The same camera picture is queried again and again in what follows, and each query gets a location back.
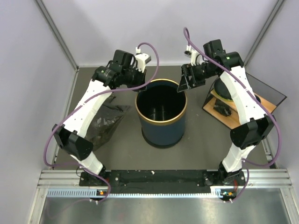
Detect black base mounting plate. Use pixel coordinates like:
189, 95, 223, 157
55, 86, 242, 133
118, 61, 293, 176
79, 169, 248, 194

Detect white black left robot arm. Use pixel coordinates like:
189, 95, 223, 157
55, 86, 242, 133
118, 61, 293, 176
53, 49, 151, 185

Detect aluminium frame rail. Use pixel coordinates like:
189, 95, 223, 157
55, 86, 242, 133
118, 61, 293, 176
38, 169, 292, 189

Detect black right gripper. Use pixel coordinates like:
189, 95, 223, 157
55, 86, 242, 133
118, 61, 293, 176
177, 63, 216, 93

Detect dark blue gold-rimmed trash bin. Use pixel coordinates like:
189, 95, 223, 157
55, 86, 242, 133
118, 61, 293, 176
135, 79, 188, 148

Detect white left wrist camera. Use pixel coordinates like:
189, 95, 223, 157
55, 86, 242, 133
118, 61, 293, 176
135, 47, 151, 73

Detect grey slotted cable duct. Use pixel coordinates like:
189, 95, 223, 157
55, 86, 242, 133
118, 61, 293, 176
46, 187, 225, 198

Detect black trash bag roll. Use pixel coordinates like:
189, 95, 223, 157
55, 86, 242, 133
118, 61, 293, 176
213, 99, 231, 117

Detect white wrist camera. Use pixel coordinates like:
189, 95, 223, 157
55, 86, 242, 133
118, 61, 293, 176
184, 45, 204, 66
135, 47, 151, 73

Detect wooden shelf with glass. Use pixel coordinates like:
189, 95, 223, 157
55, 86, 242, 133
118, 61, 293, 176
202, 73, 287, 129

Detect black round plate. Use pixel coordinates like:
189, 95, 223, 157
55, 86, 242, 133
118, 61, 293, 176
214, 78, 232, 101

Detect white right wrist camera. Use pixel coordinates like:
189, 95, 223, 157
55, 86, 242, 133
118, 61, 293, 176
184, 45, 204, 66

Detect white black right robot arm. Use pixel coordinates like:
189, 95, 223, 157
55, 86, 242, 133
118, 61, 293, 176
177, 39, 275, 185

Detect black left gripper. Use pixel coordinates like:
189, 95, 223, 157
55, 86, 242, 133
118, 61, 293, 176
121, 64, 146, 92

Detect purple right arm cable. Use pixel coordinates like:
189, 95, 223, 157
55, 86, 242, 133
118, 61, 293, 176
183, 27, 283, 203

